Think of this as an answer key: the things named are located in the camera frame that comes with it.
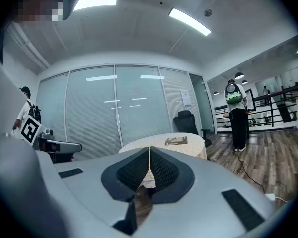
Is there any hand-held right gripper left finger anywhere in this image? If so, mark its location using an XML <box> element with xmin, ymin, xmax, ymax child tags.
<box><xmin>36</xmin><ymin>146</ymin><xmax>150</xmax><ymax>238</ymax></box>

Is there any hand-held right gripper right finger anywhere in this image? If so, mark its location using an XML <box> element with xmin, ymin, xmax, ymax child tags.
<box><xmin>138</xmin><ymin>146</ymin><xmax>276</xmax><ymax>238</ymax></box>

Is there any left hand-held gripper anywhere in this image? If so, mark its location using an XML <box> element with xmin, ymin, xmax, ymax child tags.
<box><xmin>19</xmin><ymin>115</ymin><xmax>83</xmax><ymax>164</ymax></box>

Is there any brown cover book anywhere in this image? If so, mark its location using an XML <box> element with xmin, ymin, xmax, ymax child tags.
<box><xmin>164</xmin><ymin>136</ymin><xmax>188</xmax><ymax>146</ymax></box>

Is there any yellow checked tablecloth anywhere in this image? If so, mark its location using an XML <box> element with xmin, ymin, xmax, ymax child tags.
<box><xmin>118</xmin><ymin>132</ymin><xmax>208</xmax><ymax>188</ymax></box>

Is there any black office chair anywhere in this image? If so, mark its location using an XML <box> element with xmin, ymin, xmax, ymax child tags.
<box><xmin>173</xmin><ymin>110</ymin><xmax>212</xmax><ymax>148</ymax></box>

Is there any white paper notice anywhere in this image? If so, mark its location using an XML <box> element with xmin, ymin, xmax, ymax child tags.
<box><xmin>180</xmin><ymin>88</ymin><xmax>193</xmax><ymax>107</ymax></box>

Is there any black metal railing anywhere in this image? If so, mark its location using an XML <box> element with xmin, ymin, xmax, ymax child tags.
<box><xmin>213</xmin><ymin>82</ymin><xmax>298</xmax><ymax>130</ymax></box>

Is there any ceiling light panel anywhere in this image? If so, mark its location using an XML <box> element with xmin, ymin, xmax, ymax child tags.
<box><xmin>73</xmin><ymin>0</ymin><xmax>118</xmax><ymax>11</ymax></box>
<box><xmin>168</xmin><ymin>7</ymin><xmax>212</xmax><ymax>36</ymax></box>

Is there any black floor cable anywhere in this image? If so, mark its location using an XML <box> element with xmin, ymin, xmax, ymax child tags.
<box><xmin>234</xmin><ymin>150</ymin><xmax>266</xmax><ymax>193</ymax></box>

